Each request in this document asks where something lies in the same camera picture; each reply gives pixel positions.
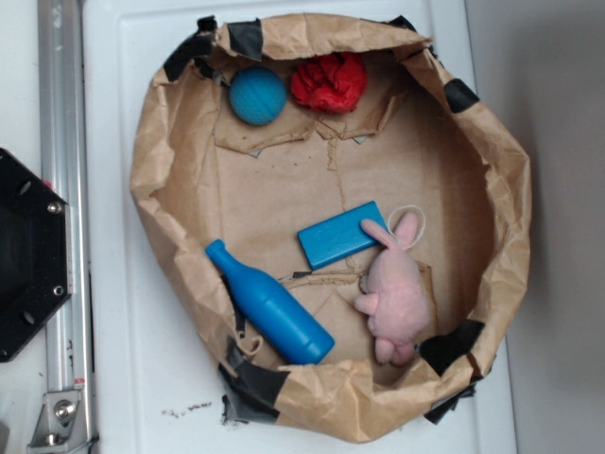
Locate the metal corner bracket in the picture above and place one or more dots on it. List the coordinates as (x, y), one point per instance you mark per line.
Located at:
(61, 426)

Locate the brown paper bag enclosure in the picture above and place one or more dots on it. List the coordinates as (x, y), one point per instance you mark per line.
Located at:
(418, 136)

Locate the aluminium frame rail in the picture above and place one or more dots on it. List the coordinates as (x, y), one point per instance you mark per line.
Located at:
(69, 333)

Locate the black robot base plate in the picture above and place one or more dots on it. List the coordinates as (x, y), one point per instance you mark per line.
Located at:
(34, 260)

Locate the red crumpled paper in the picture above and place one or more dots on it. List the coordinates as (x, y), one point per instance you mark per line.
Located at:
(331, 84)

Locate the blue textured ball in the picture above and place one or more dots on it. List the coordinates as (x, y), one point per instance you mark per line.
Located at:
(257, 95)

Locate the pink plush bunny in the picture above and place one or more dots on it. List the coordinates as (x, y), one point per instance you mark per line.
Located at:
(393, 295)

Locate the white tray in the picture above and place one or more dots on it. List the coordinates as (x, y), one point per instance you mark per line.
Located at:
(157, 390)

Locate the blue plastic bottle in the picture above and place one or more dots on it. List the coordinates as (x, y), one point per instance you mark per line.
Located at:
(272, 310)

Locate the blue rectangular block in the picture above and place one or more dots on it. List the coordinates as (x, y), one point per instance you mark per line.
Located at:
(340, 236)

